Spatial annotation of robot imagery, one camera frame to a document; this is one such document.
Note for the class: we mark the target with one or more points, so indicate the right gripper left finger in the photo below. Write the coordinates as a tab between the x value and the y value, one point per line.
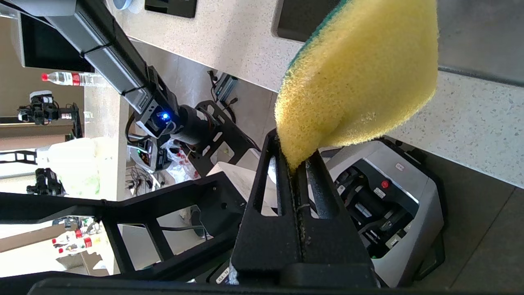
266	241

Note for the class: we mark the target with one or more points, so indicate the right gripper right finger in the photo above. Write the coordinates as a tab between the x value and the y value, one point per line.
335	246

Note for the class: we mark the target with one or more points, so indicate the yellow green sponge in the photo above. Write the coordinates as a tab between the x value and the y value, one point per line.
360	73

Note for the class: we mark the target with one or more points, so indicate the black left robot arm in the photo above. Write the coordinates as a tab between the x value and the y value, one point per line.
123	73

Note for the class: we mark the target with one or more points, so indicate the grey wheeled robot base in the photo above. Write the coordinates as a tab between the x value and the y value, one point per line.
417	196

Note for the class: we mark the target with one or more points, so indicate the black background robot arm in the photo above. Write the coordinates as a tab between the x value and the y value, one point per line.
45	112
45	182

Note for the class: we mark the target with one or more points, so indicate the grey box green light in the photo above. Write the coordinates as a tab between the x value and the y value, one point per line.
149	155

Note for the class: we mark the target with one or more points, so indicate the red capped small bottle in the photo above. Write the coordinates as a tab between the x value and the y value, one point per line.
77	247
65	239

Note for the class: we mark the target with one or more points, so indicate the white plastic bag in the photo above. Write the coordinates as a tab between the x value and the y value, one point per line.
73	164

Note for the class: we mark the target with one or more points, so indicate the black cooktop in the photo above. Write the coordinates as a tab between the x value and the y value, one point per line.
170	8

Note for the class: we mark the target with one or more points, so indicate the clear red capped water bottle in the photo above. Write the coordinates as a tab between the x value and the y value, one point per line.
69	78

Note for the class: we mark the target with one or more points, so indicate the black screen panel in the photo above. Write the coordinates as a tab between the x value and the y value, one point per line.
45	45

